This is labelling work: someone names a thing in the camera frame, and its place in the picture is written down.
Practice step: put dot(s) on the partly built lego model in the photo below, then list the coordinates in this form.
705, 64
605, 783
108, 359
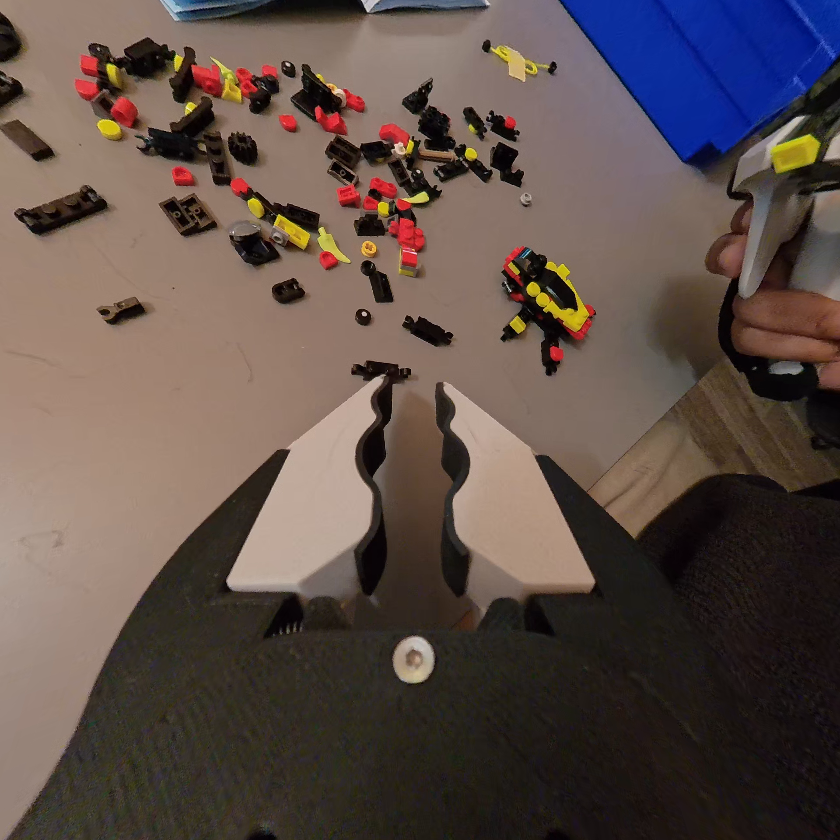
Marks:
548, 295

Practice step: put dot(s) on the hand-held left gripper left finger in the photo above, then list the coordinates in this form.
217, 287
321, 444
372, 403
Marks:
308, 518

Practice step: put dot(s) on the blue plastic bin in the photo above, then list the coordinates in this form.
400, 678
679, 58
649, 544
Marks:
689, 59

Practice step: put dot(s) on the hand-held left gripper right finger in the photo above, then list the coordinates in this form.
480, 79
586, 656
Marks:
525, 525

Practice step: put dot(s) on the person's right hand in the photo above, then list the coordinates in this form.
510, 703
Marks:
787, 325

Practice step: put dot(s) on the small yellow lego tile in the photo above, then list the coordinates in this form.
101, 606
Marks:
795, 155

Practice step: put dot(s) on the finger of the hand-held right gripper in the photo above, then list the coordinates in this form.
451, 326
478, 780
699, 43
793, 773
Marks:
753, 167
828, 157

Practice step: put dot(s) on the lego instruction booklet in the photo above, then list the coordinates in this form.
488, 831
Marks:
262, 6

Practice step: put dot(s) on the scattered loose lego pieces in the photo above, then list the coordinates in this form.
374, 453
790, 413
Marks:
410, 233

